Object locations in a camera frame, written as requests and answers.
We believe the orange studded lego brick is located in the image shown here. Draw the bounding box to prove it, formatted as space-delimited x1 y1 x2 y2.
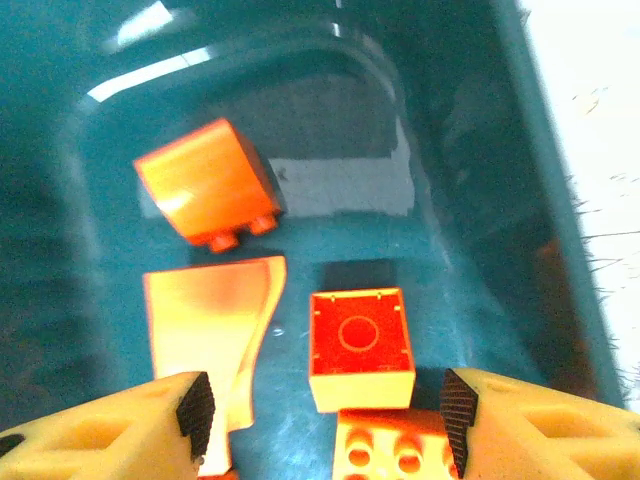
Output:
332 407 464 480

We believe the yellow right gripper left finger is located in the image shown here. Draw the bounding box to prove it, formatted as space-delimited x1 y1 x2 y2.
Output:
0 370 217 480

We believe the teal plastic bin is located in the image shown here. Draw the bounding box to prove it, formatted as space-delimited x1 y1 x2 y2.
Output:
0 0 626 480

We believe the orange curved lego piece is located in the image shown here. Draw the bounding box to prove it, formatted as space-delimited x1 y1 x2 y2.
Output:
142 255 289 480

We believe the floral printed table cover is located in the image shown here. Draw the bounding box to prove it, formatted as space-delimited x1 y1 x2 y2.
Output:
514 0 640 416

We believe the orange square lego brick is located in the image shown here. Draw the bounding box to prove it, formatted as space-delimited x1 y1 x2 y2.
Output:
308 286 418 414

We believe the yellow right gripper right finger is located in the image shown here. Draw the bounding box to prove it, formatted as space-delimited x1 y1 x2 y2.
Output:
438 367 640 480

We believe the orange rounded lego brick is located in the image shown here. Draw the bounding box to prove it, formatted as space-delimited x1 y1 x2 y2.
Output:
133 117 285 254

